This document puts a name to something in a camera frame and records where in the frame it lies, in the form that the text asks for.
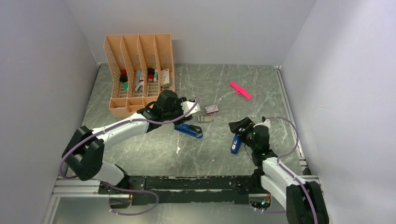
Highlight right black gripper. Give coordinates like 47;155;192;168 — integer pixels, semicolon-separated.
229;117;257;152

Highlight red black bottle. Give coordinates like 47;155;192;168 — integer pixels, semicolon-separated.
147;68;155;82
119;70;128;83

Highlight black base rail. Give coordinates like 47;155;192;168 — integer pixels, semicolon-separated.
98;175;268;205

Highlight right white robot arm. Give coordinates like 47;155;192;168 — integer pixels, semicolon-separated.
228;117;330;224

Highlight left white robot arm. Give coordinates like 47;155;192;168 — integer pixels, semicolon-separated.
59;90;198;194

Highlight pink plastic clip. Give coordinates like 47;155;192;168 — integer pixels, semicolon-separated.
229;81;252;99

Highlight blue stapler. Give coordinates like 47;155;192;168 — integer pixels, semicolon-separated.
174;124;203;139
230;134;242;154

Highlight white box in organizer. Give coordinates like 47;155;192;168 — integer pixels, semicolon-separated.
160;69;171;88

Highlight orange plastic desk organizer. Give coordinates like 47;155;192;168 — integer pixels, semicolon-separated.
104;34;176;118

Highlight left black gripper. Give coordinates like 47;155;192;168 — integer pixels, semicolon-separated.
163;98;193;126

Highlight red black bottle right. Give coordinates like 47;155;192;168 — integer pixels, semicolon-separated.
147;68;155;82

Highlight red black bottle left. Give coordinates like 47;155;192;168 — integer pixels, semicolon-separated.
119;70;128;83

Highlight red white staple box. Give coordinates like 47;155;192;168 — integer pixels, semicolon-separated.
205;105;219;114

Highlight grey stapler in organizer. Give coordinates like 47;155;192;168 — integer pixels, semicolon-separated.
134;70;144;92

